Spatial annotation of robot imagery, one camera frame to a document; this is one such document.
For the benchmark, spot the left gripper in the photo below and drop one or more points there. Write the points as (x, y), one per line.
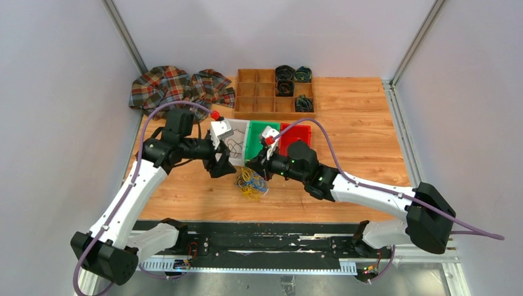
(223, 166)

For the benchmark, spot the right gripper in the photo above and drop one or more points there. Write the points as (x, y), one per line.
(262, 165)

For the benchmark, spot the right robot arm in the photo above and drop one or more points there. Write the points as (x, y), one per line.
(421, 215)

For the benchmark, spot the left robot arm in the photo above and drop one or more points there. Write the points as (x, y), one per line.
(107, 249)

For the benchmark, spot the white plastic bin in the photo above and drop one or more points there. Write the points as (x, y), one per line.
(236, 143)

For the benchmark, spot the red plastic bin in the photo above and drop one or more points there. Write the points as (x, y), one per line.
(296, 133)

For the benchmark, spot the wooden compartment tray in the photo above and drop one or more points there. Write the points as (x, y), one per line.
(256, 97)

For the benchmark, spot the rolled green tie bottom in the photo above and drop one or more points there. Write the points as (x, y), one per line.
(303, 104)

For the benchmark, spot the rolled dark tie middle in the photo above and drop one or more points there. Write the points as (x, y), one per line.
(285, 88)

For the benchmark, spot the rolled dark tie top-left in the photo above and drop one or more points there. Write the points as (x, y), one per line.
(284, 72)

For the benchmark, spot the plaid cloth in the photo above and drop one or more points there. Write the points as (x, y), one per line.
(165, 84)

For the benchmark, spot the rolled green tie top-right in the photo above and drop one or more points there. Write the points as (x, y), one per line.
(303, 75)

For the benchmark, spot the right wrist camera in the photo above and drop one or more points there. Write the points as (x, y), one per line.
(269, 139)

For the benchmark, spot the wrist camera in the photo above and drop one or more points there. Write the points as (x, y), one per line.
(269, 139)
(220, 129)

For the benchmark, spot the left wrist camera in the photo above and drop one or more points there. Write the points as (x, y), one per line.
(220, 129)

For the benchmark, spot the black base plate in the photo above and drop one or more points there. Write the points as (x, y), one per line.
(288, 246)

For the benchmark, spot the aluminium rail frame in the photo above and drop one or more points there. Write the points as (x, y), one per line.
(409, 272)

